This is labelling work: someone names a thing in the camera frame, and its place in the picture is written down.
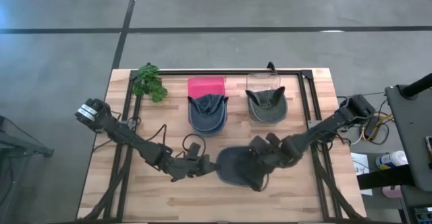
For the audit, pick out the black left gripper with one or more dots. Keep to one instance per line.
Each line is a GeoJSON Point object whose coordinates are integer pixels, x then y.
{"type": "Point", "coordinates": [189, 169]}

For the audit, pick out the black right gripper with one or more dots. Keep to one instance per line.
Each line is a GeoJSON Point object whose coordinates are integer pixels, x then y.
{"type": "Point", "coordinates": [273, 159]}

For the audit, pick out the blue denim bucket hat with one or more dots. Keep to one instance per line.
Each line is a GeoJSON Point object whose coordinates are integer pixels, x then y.
{"type": "Point", "coordinates": [229, 166]}

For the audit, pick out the blue denim baseball cap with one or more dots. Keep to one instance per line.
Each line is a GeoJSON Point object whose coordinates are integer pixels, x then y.
{"type": "Point", "coordinates": [207, 122]}

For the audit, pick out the grey-green baseball cap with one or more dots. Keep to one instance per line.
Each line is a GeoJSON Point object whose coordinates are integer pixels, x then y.
{"type": "Point", "coordinates": [268, 111]}

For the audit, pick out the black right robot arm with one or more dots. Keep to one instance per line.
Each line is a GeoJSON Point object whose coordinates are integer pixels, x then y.
{"type": "Point", "coordinates": [320, 129]}

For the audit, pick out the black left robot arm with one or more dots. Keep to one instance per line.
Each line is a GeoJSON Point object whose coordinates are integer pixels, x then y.
{"type": "Point", "coordinates": [148, 148]}

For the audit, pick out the pink plastic bin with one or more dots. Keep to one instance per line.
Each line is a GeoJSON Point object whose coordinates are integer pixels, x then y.
{"type": "Point", "coordinates": [206, 86]}

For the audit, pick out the clear plastic bin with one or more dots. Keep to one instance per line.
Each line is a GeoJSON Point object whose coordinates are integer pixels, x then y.
{"type": "Point", "coordinates": [263, 80]}

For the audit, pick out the potted green plant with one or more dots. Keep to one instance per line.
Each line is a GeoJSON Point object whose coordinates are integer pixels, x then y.
{"type": "Point", "coordinates": [148, 82]}

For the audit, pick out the white paper sheet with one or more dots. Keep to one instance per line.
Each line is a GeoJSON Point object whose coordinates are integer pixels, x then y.
{"type": "Point", "coordinates": [361, 170]}

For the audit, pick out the black power adapter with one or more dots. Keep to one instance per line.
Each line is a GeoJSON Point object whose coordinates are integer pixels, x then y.
{"type": "Point", "coordinates": [373, 133]}

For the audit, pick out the white labelled bottle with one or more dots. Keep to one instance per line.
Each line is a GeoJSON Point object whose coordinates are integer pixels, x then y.
{"type": "Point", "coordinates": [391, 160]}

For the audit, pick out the pink object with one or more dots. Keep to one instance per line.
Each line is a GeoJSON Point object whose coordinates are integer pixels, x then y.
{"type": "Point", "coordinates": [391, 191]}

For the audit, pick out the grey cart top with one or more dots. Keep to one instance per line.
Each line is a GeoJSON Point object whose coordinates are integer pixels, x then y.
{"type": "Point", "coordinates": [411, 133]}

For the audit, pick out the black tube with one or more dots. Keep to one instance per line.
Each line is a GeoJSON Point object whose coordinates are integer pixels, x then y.
{"type": "Point", "coordinates": [416, 86]}

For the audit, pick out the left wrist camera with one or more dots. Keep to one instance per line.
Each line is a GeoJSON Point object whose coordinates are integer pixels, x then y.
{"type": "Point", "coordinates": [194, 150]}

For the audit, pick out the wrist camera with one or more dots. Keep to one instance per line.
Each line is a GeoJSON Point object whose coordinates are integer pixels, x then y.
{"type": "Point", "coordinates": [259, 143]}
{"type": "Point", "coordinates": [194, 150]}

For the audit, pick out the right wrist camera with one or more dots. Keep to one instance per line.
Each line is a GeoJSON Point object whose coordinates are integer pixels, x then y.
{"type": "Point", "coordinates": [259, 143]}

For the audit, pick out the black aluminium rig frame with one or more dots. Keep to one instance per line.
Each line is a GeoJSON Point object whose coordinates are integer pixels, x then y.
{"type": "Point", "coordinates": [219, 72]}

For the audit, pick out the small black bracket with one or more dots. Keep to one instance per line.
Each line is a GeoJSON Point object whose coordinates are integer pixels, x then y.
{"type": "Point", "coordinates": [271, 66]}

